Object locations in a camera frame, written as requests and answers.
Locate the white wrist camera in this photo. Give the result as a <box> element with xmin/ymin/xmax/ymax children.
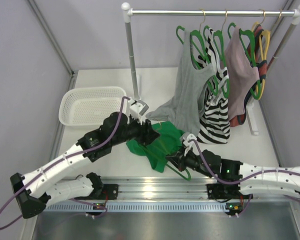
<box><xmin>179</xmin><ymin>132</ymin><xmax>197</xmax><ymax>156</ymax></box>
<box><xmin>128</xmin><ymin>99</ymin><xmax>149</xmax><ymax>125</ymax></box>

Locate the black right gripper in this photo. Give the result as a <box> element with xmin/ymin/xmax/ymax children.
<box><xmin>165</xmin><ymin>144</ymin><xmax>214</xmax><ymax>178</ymax></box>

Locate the black white striped top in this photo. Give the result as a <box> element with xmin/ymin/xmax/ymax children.
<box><xmin>196</xmin><ymin>27</ymin><xmax>232</xmax><ymax>145</ymax></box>

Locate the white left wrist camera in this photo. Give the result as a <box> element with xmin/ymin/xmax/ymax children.
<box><xmin>128</xmin><ymin>99</ymin><xmax>149</xmax><ymax>125</ymax></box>

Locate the mauve pink top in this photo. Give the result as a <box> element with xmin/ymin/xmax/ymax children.
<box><xmin>224</xmin><ymin>26</ymin><xmax>259</xmax><ymax>120</ymax></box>

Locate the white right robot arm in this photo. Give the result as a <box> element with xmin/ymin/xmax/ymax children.
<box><xmin>166</xmin><ymin>147</ymin><xmax>300</xmax><ymax>201</ymax></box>

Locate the metal clothes rack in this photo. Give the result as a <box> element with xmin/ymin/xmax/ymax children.
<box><xmin>121</xmin><ymin>1</ymin><xmax>300</xmax><ymax>136</ymax></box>

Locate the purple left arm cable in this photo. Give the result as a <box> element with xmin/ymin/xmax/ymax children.
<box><xmin>0</xmin><ymin>96</ymin><xmax>133</xmax><ymax>230</ymax></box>

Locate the yellow hanger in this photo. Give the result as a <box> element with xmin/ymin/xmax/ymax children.
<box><xmin>251</xmin><ymin>14</ymin><xmax>271</xmax><ymax>100</ymax></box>

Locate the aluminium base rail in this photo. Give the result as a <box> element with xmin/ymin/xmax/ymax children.
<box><xmin>38</xmin><ymin>176</ymin><xmax>300</xmax><ymax>214</ymax></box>

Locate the green tank top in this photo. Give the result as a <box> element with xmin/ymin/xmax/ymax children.
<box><xmin>126</xmin><ymin>121</ymin><xmax>185</xmax><ymax>173</ymax></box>

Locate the grey tank top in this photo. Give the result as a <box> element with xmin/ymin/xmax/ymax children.
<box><xmin>146</xmin><ymin>30</ymin><xmax>216</xmax><ymax>136</ymax></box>

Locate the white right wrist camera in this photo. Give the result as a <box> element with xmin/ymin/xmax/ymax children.
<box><xmin>179</xmin><ymin>132</ymin><xmax>197</xmax><ymax>156</ymax></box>

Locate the white plastic basket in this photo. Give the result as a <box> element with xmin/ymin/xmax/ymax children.
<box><xmin>58</xmin><ymin>86</ymin><xmax>127</xmax><ymax>127</ymax></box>

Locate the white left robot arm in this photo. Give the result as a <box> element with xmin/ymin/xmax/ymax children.
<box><xmin>10</xmin><ymin>112</ymin><xmax>160</xmax><ymax>219</ymax></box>

